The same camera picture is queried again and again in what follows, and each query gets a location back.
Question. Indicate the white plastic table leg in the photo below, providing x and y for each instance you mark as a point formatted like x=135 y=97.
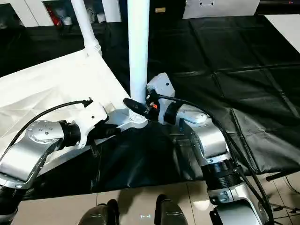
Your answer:
x=85 y=23
x=138 y=47

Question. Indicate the white plastic table top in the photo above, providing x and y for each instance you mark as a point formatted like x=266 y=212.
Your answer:
x=47 y=82

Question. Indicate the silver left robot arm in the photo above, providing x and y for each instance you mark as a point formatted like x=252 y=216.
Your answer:
x=30 y=145

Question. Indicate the grey left robot foot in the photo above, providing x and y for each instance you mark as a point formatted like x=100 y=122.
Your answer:
x=98 y=214

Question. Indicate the black work mat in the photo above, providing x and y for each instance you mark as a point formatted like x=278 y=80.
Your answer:
x=234 y=82

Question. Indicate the black box with gold label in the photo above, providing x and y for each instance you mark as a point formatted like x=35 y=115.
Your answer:
x=168 y=10

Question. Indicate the white glass door cabinet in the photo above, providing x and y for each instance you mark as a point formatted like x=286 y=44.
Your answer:
x=35 y=11

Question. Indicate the black metal stand bar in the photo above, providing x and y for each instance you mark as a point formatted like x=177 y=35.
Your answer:
x=281 y=175

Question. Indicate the flat white board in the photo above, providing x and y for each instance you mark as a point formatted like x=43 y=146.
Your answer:
x=288 y=30

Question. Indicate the black monitor with red logo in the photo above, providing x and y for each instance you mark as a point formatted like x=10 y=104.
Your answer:
x=276 y=7

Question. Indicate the thin grey tripod stand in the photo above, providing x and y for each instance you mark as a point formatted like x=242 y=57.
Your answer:
x=291 y=211

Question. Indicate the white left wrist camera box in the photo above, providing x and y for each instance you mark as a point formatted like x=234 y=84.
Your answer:
x=91 y=114

